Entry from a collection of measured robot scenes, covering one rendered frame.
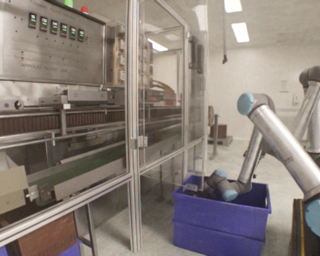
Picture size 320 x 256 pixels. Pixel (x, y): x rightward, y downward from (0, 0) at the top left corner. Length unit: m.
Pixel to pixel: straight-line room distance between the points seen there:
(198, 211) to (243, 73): 5.07
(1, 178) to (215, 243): 1.20
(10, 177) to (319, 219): 1.11
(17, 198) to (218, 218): 1.04
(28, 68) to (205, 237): 1.54
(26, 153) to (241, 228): 1.39
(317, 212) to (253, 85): 5.24
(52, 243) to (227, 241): 0.98
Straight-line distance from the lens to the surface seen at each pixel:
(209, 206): 1.24
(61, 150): 1.18
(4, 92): 1.21
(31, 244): 0.95
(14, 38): 1.37
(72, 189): 0.96
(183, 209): 1.30
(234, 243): 1.34
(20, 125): 0.95
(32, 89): 1.27
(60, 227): 0.99
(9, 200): 0.83
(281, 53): 6.07
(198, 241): 1.40
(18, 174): 0.82
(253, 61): 6.00
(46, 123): 1.01
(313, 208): 0.85
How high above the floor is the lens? 0.99
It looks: 7 degrees down
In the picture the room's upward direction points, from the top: straight up
